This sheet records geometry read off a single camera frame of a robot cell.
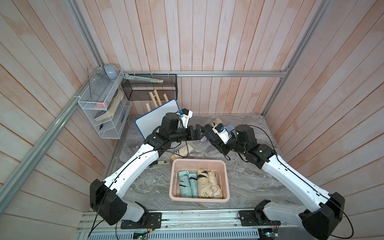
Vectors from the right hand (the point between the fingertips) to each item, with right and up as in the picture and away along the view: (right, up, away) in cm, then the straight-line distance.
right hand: (214, 137), depth 76 cm
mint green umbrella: (-16, -27, +6) cm, 32 cm away
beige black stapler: (-31, -17, +14) cm, 38 cm away
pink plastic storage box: (+4, -18, +6) cm, 19 cm away
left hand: (-7, +2, -5) cm, 9 cm away
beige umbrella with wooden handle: (0, -28, +1) cm, 28 cm away
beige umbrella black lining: (-6, -27, -1) cm, 27 cm away
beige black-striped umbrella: (-17, -11, +20) cm, 28 cm away
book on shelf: (-61, +12, +4) cm, 62 cm away
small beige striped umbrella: (+7, +10, +36) cm, 38 cm away
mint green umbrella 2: (-10, -27, +6) cm, 29 cm away
